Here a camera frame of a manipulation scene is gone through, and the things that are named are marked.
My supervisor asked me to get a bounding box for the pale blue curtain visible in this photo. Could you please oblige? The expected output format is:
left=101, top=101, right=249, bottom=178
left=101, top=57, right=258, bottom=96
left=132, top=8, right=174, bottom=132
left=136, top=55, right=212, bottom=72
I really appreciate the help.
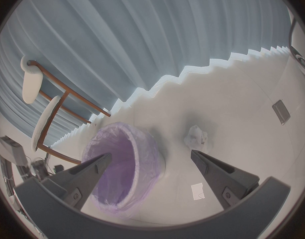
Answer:
left=0, top=0, right=292, bottom=149

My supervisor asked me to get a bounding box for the crumpled white paper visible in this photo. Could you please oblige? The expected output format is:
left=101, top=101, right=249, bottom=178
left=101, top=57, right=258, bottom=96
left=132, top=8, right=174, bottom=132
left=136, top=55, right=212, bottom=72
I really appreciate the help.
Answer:
left=183, top=125, right=209, bottom=150

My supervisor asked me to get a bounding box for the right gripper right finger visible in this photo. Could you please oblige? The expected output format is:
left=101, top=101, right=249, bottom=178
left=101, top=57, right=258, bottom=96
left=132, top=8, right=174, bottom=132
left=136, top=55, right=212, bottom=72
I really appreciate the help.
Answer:
left=190, top=150, right=260, bottom=211

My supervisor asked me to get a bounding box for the white cushioned wooden chair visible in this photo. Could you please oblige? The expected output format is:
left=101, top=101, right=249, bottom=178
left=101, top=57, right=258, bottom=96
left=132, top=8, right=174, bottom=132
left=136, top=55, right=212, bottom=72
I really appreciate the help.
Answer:
left=20, top=55, right=111, bottom=165

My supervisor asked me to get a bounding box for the white trash bin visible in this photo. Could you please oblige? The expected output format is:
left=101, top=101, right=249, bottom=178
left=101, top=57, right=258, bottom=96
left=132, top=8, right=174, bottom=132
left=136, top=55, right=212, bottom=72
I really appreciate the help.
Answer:
left=81, top=121, right=166, bottom=220

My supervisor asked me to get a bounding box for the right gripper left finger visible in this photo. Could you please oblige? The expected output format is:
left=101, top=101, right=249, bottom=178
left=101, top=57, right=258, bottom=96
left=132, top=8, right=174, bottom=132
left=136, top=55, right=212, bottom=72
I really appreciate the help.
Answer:
left=42, top=153, right=112, bottom=212

